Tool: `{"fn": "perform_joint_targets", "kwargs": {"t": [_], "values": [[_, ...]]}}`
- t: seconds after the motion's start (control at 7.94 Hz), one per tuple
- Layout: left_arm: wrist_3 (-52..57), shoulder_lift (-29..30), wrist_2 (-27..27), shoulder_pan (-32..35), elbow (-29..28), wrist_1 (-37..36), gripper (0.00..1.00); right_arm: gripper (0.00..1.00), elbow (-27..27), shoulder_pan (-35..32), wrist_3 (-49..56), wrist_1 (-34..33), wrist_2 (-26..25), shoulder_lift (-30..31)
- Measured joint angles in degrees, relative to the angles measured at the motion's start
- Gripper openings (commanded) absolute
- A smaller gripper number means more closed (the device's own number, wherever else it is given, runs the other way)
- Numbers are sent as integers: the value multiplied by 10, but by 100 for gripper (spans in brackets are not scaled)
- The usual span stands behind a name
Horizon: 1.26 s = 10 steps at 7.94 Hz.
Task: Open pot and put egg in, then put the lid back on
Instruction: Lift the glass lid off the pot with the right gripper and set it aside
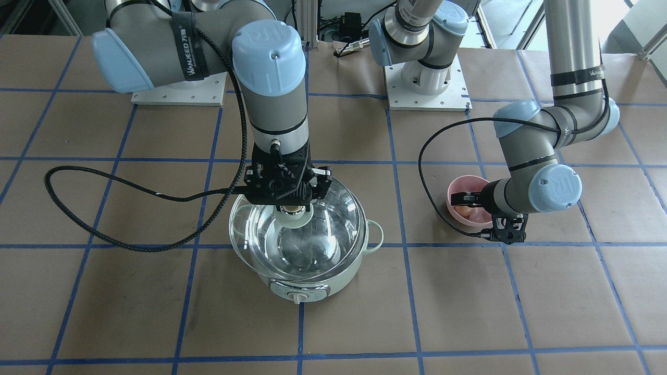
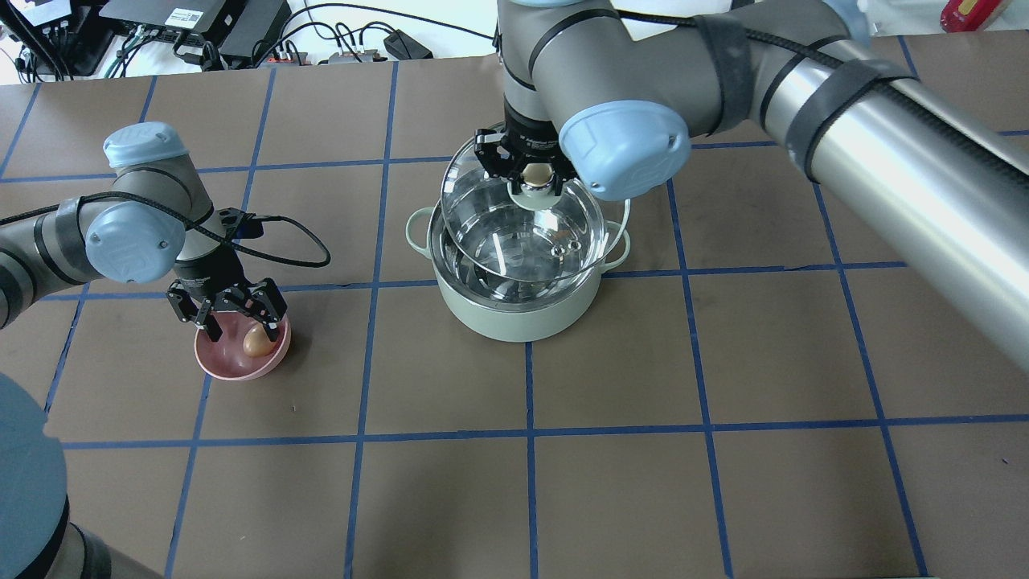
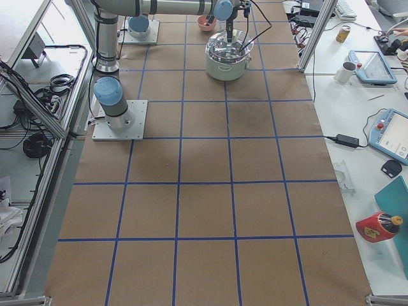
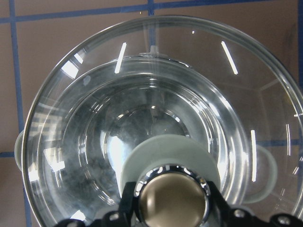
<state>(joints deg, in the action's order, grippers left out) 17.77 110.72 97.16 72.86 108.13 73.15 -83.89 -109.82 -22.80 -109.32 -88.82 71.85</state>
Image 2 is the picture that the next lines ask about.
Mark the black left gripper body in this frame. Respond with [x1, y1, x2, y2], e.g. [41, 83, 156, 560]
[165, 277, 282, 318]

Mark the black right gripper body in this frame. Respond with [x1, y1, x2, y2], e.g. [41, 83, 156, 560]
[473, 121, 576, 187]

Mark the pink bowl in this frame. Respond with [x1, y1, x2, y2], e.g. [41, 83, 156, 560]
[192, 312, 293, 381]

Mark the glass pot lid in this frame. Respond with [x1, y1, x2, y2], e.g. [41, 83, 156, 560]
[440, 125, 625, 282]

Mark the pale green electric pot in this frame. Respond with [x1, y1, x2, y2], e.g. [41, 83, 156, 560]
[404, 206, 632, 343]

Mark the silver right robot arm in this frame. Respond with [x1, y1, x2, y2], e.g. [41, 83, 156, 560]
[478, 1, 1028, 368]

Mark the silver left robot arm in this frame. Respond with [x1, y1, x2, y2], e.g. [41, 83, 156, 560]
[1, 121, 287, 342]

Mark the black power adapter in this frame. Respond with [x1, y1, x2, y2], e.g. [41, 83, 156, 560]
[383, 29, 434, 61]

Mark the power strip with plugs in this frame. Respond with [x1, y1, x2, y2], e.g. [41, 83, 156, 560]
[260, 43, 388, 68]

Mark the black mini computer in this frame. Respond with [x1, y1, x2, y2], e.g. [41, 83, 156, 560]
[100, 0, 292, 65]

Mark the red object on desk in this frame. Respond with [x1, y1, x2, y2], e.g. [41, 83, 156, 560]
[938, 0, 1012, 33]

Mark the black braided left cable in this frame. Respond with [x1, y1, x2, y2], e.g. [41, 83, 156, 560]
[0, 190, 332, 269]

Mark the black braided cable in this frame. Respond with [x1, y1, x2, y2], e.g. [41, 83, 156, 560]
[611, 0, 1029, 182]
[0, 190, 332, 269]

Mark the black braided right cable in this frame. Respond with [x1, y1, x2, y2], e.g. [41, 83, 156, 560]
[611, 0, 1029, 182]

